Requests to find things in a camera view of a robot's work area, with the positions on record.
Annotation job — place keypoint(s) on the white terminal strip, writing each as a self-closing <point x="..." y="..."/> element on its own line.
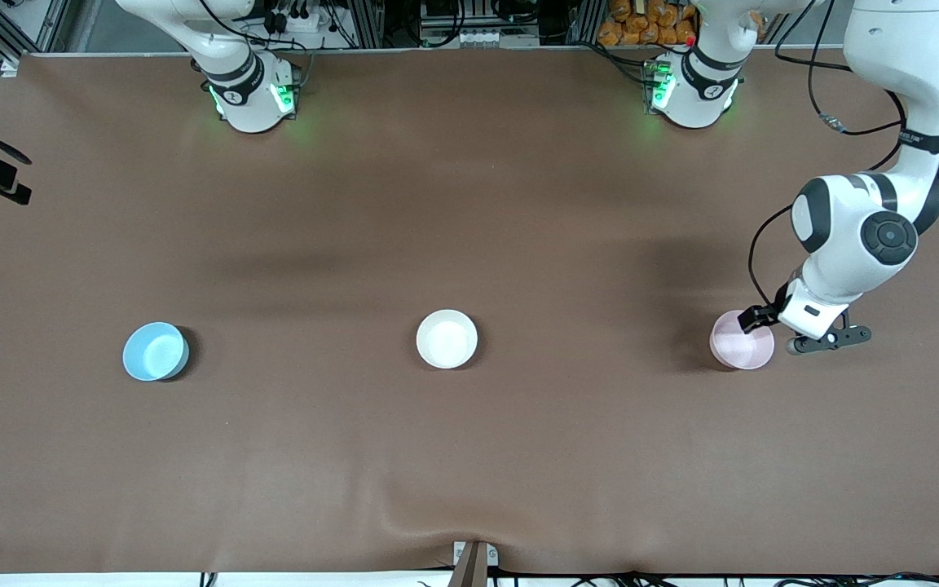
<point x="478" y="37"/>

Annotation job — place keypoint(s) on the pink bowl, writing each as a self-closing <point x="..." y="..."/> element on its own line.
<point x="734" y="346"/>

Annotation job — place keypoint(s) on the white bowl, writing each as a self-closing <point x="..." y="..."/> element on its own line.
<point x="447" y="338"/>

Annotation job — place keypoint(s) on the brown beam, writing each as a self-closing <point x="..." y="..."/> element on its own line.
<point x="469" y="571"/>

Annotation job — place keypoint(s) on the orange snack pile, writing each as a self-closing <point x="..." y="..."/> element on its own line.
<point x="641" y="20"/>

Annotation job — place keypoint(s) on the brown table mat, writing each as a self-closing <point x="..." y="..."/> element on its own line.
<point x="469" y="204"/>

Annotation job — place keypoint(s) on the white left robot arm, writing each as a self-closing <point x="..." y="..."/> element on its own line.
<point x="901" y="49"/>

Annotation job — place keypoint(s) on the metal clamp bracket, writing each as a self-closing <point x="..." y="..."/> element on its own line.
<point x="492" y="556"/>

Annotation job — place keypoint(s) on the aluminium frame post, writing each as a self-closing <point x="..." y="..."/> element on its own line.
<point x="362" y="20"/>
<point x="589" y="20"/>

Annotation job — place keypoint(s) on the blue bowl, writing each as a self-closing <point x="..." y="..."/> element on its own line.
<point x="152" y="352"/>

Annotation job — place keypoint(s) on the white power strip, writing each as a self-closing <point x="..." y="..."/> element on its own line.
<point x="306" y="20"/>

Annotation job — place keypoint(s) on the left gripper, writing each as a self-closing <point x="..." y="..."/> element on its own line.
<point x="771" y="313"/>

